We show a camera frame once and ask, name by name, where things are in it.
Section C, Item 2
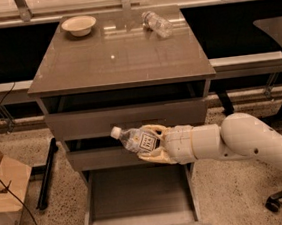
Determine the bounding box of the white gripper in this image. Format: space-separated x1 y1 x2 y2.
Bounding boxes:
137 124 196 165

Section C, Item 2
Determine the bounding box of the blue labelled plastic bottle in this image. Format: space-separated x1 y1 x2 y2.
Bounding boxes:
110 126 160 154

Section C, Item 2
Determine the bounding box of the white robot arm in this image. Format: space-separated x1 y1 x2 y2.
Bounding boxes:
138 113 282 171

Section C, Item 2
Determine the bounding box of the open bottom drawer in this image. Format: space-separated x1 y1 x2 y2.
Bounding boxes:
84 164 210 225

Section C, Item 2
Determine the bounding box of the middle drawer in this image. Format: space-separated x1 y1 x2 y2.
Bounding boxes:
65 136 145 171

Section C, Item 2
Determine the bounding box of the grey drawer cabinet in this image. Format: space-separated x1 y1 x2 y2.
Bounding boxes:
19 0 233 225

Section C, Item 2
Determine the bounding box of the top drawer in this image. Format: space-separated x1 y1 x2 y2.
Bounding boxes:
41 82 207 141

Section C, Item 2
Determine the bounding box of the clear plastic bottle on counter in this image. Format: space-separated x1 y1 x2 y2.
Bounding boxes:
142 11 173 39

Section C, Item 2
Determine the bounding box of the black desk leg right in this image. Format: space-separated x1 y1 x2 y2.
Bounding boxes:
215 90 234 116

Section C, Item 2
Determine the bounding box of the black desk leg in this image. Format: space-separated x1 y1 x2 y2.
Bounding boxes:
32 138 58 211
215 90 234 116

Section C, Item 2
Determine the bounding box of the black desk leg left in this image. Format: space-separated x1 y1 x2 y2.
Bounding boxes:
32 138 58 211

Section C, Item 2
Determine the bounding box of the black office chair base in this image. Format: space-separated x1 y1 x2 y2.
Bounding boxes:
264 190 282 213

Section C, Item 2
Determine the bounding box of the white bowl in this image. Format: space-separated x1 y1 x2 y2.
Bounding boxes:
61 15 96 37

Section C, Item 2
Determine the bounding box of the cardboard box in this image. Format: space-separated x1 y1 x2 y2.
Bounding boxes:
0 151 32 225

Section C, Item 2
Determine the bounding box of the black cable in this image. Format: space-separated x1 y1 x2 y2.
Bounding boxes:
0 79 50 225

